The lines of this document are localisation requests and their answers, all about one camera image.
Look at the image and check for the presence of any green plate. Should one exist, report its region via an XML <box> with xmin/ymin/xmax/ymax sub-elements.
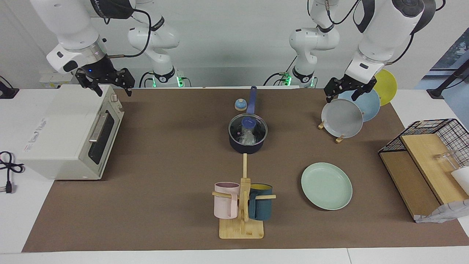
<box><xmin>301</xmin><ymin>162</ymin><xmax>353</xmax><ymax>211</ymax></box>

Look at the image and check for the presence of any black power cord plug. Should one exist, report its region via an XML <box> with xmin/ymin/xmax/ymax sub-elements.
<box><xmin>0</xmin><ymin>151</ymin><xmax>25</xmax><ymax>194</ymax></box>

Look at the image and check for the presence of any grey plate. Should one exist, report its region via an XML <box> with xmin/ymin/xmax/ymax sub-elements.
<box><xmin>321</xmin><ymin>98</ymin><xmax>364</xmax><ymax>139</ymax></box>

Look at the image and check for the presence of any white patterned bag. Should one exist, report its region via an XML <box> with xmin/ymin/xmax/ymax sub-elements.
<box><xmin>414</xmin><ymin>199</ymin><xmax>469</xmax><ymax>223</ymax></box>

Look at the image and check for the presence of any black stand foot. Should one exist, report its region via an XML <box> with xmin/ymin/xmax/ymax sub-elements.
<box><xmin>427</xmin><ymin>60</ymin><xmax>469</xmax><ymax>99</ymax></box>

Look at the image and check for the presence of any clear glass cup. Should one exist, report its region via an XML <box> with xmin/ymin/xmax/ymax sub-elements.
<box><xmin>434</xmin><ymin>150</ymin><xmax>459</xmax><ymax>173</ymax></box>

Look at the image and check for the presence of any light blue plate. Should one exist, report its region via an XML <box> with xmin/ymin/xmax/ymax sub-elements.
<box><xmin>338</xmin><ymin>89</ymin><xmax>381</xmax><ymax>122</ymax></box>

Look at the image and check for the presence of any white power strip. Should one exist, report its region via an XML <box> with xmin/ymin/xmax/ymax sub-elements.
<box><xmin>39</xmin><ymin>72</ymin><xmax>80</xmax><ymax>89</ymax></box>

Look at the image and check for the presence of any yellow plate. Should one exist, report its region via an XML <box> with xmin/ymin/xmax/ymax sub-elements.
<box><xmin>373</xmin><ymin>69</ymin><xmax>398</xmax><ymax>107</ymax></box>

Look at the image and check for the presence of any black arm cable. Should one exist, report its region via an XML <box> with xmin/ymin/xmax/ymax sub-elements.
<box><xmin>324</xmin><ymin>0</ymin><xmax>446</xmax><ymax>66</ymax></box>
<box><xmin>104</xmin><ymin>7</ymin><xmax>152</xmax><ymax>59</ymax></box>

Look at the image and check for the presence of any brown table mat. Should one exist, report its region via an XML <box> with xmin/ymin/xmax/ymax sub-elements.
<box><xmin>22</xmin><ymin>87</ymin><xmax>469</xmax><ymax>253</ymax></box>

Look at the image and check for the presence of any white toaster oven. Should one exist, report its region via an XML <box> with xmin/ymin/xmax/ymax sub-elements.
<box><xmin>18</xmin><ymin>84</ymin><xmax>125</xmax><ymax>180</ymax></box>

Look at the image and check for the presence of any brown wooden shelf board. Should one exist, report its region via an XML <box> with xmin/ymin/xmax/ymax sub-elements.
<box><xmin>380</xmin><ymin>151</ymin><xmax>441</xmax><ymax>220</ymax></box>

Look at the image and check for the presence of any pink mug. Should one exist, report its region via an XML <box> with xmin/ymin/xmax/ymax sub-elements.
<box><xmin>214</xmin><ymin>182</ymin><xmax>240</xmax><ymax>220</ymax></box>

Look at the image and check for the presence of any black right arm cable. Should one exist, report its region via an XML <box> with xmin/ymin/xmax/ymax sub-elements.
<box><xmin>104</xmin><ymin>7</ymin><xmax>152</xmax><ymax>59</ymax></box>

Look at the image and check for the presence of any dark teal mug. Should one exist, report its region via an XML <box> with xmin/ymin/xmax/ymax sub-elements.
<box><xmin>248</xmin><ymin>183</ymin><xmax>273</xmax><ymax>221</ymax></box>

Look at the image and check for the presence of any light wooden shelf board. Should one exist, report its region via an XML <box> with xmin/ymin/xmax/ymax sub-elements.
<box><xmin>400</xmin><ymin>134</ymin><xmax>469</xmax><ymax>205</ymax></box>

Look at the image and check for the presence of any glass lid blue knob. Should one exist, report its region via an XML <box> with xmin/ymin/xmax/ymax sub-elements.
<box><xmin>228</xmin><ymin>114</ymin><xmax>269</xmax><ymax>146</ymax></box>

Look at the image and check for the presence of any wooden mug tree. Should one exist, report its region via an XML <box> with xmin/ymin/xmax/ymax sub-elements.
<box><xmin>212</xmin><ymin>153</ymin><xmax>276</xmax><ymax>239</ymax></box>

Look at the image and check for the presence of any black base cable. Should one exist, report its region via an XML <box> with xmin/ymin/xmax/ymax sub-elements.
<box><xmin>139</xmin><ymin>71</ymin><xmax>154</xmax><ymax>88</ymax></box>
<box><xmin>264</xmin><ymin>72</ymin><xmax>292</xmax><ymax>87</ymax></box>

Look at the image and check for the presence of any white cup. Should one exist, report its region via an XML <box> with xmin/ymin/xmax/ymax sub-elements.
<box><xmin>451</xmin><ymin>167</ymin><xmax>469</xmax><ymax>195</ymax></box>

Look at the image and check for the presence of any black wire basket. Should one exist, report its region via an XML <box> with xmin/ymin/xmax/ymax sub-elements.
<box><xmin>378</xmin><ymin>118</ymin><xmax>469</xmax><ymax>173</ymax></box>

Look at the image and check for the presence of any dark blue saucepan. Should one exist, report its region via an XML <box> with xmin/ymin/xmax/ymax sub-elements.
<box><xmin>228</xmin><ymin>86</ymin><xmax>269</xmax><ymax>154</ymax></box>

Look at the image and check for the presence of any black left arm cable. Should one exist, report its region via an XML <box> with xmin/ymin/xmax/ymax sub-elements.
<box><xmin>324</xmin><ymin>0</ymin><xmax>446</xmax><ymax>66</ymax></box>

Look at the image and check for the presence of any wooden plate rack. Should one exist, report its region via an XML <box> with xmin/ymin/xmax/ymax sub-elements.
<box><xmin>318</xmin><ymin>121</ymin><xmax>345</xmax><ymax>143</ymax></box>

